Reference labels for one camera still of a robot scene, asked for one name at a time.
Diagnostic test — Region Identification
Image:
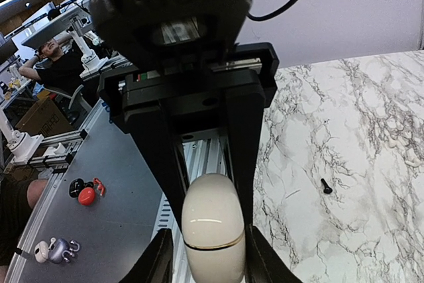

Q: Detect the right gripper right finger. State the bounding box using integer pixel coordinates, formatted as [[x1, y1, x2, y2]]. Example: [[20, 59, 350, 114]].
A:
[[226, 93, 300, 282]]

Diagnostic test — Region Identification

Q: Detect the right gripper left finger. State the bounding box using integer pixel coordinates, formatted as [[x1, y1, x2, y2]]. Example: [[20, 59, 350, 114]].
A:
[[131, 102, 186, 282]]

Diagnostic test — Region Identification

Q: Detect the cream oval earbud case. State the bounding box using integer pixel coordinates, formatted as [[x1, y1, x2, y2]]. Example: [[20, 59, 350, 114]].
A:
[[181, 174, 246, 282]]

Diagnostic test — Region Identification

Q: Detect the red earbud case set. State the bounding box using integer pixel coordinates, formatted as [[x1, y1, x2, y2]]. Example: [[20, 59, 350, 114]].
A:
[[68, 178, 106, 206]]

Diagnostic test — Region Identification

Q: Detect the cardboard box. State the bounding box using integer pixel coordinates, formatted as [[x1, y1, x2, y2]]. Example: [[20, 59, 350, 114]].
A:
[[15, 97, 74, 137]]

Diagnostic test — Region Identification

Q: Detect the black earbud near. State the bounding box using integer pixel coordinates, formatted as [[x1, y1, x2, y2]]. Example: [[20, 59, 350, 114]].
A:
[[321, 178, 333, 194]]

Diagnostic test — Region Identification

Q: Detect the seated person in black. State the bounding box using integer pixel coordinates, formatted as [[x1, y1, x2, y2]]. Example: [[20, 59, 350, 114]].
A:
[[18, 38, 84, 95]]

